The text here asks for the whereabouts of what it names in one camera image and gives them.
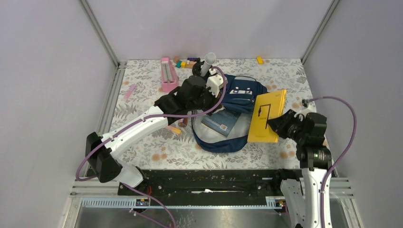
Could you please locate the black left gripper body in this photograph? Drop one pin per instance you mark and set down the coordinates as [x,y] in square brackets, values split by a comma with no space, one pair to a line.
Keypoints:
[208,100]

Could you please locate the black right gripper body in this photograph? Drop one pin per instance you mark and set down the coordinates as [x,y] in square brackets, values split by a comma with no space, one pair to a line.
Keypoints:
[294,130]

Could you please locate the yellow paperback book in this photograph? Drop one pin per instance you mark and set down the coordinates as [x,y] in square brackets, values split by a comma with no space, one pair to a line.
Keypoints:
[267,106]

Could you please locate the dark blue hardcover book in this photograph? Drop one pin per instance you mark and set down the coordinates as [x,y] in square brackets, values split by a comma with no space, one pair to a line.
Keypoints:
[221,122]

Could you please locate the navy blue backpack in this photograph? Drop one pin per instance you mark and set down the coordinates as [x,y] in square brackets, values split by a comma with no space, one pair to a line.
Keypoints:
[241,93]

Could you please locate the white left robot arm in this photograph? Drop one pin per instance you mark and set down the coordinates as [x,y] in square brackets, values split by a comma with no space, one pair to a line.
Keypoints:
[103,151]

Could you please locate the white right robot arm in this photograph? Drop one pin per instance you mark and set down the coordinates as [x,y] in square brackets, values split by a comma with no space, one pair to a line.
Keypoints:
[307,197]

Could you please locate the black round stand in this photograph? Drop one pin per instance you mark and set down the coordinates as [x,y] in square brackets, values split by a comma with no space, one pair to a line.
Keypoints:
[196,70]

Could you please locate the pink-capped marker tube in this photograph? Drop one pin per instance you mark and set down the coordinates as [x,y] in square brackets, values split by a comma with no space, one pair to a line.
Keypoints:
[182,124]

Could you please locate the wooden block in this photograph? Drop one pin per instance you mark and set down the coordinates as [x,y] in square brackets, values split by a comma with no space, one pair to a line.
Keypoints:
[190,64]

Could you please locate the white cylinder on stand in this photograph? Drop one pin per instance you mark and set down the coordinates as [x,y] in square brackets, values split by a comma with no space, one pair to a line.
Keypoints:
[209,60]

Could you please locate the orange yellow highlighter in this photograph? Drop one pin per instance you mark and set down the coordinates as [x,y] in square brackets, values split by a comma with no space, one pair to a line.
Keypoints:
[174,129]

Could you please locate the pink rack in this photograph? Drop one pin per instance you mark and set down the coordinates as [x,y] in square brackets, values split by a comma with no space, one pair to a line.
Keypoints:
[169,78]

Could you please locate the green block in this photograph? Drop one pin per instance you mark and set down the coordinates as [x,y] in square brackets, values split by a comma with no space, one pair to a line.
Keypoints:
[179,64]

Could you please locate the brown round block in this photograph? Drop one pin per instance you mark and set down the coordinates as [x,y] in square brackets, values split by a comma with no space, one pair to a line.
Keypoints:
[176,59]

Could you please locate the yellow block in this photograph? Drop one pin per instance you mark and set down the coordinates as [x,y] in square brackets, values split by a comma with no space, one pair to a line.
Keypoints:
[260,61]

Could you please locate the pink highlighter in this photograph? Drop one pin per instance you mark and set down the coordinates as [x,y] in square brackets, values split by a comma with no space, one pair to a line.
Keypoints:
[129,92]

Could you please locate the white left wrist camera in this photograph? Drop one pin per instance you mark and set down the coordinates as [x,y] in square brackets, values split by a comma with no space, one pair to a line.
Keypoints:
[215,82]

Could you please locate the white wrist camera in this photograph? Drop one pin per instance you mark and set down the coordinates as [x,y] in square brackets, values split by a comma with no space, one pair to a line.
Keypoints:
[309,107]
[215,82]

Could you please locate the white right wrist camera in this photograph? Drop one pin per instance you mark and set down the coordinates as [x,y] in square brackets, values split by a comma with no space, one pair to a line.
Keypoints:
[309,107]

